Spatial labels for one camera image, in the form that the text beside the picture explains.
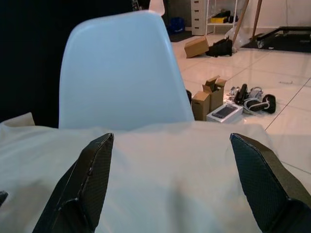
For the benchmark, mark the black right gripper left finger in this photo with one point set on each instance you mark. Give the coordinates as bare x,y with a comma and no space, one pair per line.
82,184

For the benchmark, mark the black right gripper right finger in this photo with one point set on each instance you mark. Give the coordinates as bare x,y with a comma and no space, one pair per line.
264,184

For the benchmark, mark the white pillow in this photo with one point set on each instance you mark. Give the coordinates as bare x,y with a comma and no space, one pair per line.
155,179

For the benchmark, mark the white plastic chair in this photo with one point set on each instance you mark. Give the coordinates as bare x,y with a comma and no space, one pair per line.
121,72

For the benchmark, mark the white black headset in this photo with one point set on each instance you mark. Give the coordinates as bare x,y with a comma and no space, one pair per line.
255,104

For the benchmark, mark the white flat product box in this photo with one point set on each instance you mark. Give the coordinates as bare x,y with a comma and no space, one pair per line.
224,113

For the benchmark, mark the black oval case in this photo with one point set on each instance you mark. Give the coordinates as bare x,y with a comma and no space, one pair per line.
269,103

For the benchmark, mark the black handheld device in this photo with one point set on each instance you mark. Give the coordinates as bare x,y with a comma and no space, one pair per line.
241,94

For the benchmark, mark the small closed cardboard box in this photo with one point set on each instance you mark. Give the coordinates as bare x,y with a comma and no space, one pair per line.
200,105

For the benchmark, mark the small open cardboard box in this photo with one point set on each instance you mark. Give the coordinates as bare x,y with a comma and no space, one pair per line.
216,94

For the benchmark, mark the black bag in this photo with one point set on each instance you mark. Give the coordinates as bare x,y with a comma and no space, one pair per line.
219,48

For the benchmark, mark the clear plastic bag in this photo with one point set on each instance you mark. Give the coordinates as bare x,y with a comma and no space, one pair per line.
236,38

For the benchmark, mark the large brown cardboard box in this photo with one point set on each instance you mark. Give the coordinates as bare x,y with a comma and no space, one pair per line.
196,47

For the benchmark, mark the wooden easel leg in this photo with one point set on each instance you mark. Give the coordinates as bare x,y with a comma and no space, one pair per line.
256,17
240,20

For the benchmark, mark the white metal shelf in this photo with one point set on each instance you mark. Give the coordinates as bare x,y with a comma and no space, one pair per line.
219,23

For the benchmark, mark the yellow black box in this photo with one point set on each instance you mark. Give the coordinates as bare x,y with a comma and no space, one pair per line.
219,19

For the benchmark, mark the white drawer cabinet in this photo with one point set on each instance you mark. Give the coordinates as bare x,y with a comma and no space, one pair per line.
198,15

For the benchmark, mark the blue storage crate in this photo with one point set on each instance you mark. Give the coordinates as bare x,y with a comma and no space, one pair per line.
177,24

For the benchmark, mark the black wheeled frame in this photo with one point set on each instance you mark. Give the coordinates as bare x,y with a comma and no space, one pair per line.
284,36

